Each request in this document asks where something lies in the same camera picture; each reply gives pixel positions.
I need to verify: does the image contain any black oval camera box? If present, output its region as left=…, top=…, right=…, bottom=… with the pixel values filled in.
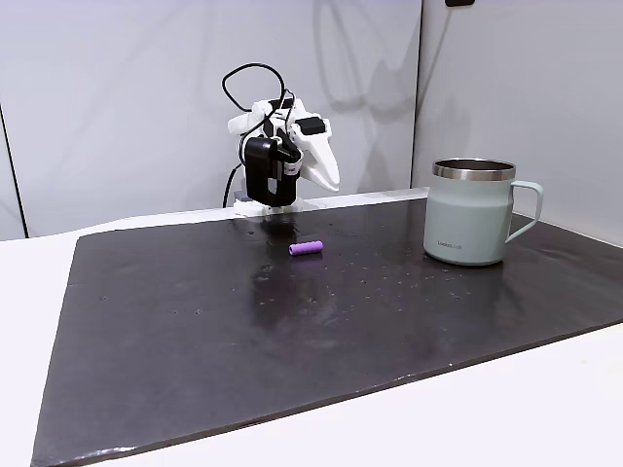
left=242, top=136, right=299, bottom=206

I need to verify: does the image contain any purple pen grip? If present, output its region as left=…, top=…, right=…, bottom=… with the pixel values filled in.
left=288, top=239, right=325, bottom=257

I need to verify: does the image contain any pale green steel mug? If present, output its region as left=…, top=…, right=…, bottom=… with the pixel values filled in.
left=421, top=158, right=545, bottom=267

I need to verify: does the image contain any black table mat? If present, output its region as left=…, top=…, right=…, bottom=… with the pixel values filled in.
left=29, top=198, right=623, bottom=467

